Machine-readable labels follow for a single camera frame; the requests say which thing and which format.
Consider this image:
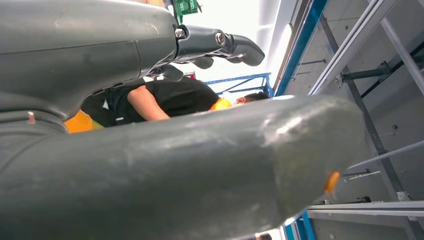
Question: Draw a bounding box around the person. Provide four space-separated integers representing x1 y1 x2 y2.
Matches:
80 76 271 128

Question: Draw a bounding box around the yellow plastic sheet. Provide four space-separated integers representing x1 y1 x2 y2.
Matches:
64 110 105 134

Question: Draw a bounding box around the blue shelving rack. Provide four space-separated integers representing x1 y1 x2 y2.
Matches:
284 211 317 240
203 72 275 99

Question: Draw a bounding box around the green crate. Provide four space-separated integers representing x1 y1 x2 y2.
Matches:
174 0 201 16

